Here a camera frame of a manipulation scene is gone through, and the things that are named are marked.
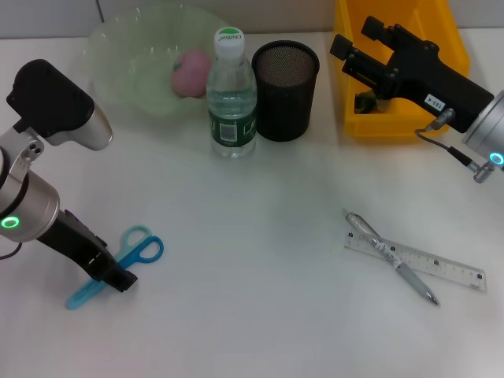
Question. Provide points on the black mesh pen holder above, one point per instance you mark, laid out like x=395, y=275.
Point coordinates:
x=283, y=110

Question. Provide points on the green translucent fruit bowl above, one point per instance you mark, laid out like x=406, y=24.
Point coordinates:
x=130, y=78

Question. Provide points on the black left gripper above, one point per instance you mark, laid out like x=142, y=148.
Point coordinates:
x=78, y=246

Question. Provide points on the yellow plastic bin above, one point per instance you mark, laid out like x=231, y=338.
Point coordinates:
x=393, y=126

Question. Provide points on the green plastic wrapper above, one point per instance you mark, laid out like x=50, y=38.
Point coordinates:
x=366, y=103

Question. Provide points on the clear grey ballpoint pen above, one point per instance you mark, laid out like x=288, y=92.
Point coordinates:
x=409, y=275

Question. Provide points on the clear green-label water bottle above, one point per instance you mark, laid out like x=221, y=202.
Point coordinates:
x=232, y=102

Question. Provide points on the transparent plastic ruler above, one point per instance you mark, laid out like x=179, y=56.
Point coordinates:
x=441, y=267

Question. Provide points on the blue sheathed scissors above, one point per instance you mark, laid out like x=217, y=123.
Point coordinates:
x=76, y=299

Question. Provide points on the pink toy peach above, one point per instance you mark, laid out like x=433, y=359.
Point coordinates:
x=189, y=75

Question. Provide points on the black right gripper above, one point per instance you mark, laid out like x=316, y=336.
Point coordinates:
x=421, y=75

